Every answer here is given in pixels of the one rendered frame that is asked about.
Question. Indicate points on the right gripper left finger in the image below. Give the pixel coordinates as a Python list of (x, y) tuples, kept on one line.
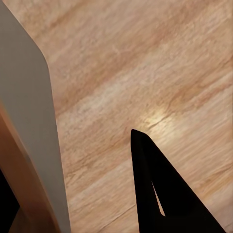
[(9, 205)]

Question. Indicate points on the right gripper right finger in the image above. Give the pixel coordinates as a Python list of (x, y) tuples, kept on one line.
[(184, 212)]

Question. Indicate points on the trash can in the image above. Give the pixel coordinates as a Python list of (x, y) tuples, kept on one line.
[(30, 157)]

